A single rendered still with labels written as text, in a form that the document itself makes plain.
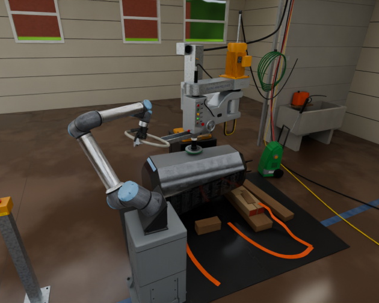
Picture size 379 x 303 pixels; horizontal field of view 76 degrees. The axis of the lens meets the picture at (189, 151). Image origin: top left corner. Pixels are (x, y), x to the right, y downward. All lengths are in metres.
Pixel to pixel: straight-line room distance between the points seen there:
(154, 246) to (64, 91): 7.23
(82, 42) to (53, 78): 1.37
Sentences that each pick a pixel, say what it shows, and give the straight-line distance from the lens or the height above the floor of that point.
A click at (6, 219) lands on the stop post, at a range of 2.25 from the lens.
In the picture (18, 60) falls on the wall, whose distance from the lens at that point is 8.58.
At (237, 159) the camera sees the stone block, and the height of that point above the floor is 0.75.
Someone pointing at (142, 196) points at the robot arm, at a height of 1.15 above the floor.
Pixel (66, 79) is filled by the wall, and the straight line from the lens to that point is 8.56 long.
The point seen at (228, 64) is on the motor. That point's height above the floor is 1.85.
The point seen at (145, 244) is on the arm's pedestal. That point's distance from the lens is 1.86.
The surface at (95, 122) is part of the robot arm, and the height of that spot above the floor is 1.62.
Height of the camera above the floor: 2.18
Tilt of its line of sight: 26 degrees down
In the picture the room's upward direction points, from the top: 1 degrees clockwise
